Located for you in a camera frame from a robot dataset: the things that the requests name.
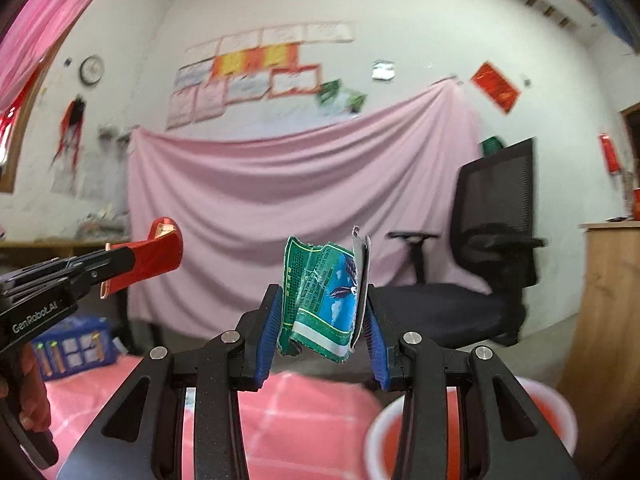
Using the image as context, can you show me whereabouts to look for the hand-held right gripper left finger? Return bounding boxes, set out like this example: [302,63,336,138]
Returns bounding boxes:
[57,284,285,480]

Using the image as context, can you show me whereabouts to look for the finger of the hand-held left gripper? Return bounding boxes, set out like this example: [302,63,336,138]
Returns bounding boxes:
[65,264,137,305]
[47,244,137,275]

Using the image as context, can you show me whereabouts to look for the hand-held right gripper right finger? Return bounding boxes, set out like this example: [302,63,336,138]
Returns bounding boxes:
[362,305,582,480]

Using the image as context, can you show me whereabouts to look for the red snack wrapper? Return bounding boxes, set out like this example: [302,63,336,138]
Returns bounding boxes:
[100,217,184,299]

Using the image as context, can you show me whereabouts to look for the green snack wrapper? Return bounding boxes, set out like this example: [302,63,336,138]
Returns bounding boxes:
[279,225,374,364]

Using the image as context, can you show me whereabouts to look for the white red plastic bucket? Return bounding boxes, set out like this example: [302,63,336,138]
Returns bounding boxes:
[364,377,581,480]

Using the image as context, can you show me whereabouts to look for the person's left hand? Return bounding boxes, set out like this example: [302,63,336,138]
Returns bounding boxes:
[0,345,52,433]

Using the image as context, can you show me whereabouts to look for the wooden shelf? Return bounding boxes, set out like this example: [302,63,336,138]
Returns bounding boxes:
[0,236,134,262]

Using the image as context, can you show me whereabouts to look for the blue cardboard box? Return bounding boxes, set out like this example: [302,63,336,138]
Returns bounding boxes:
[31,315,119,382]

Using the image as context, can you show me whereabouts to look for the pink hanging sheet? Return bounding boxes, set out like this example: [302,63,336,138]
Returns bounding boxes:
[125,77,484,342]

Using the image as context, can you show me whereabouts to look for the black office chair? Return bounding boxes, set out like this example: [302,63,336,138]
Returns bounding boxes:
[370,137,547,349]

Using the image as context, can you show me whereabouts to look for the wooden cabinet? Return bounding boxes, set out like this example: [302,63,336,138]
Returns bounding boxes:
[555,219,640,453]

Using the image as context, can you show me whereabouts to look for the pink curtain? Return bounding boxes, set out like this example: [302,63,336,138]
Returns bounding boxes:
[0,0,127,111]

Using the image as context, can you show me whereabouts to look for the blue cloth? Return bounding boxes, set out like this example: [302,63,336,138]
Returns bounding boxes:
[575,0,640,52]

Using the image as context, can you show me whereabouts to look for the red black wall ornament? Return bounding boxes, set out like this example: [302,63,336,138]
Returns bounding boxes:
[50,95,87,171]

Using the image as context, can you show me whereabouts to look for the round wall clock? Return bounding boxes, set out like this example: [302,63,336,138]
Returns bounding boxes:
[80,55,106,86]

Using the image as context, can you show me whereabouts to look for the group of wall certificates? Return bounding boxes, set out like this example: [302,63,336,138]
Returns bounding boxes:
[165,22,357,131]

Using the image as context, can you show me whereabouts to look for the green wall packets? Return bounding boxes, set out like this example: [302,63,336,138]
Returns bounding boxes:
[316,79,369,117]

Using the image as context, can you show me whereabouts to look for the red wall paper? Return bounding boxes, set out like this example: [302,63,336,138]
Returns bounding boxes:
[471,61,522,114]

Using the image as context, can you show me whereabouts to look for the red wall hanging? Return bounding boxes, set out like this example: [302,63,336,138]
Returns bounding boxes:
[599,132,624,176]

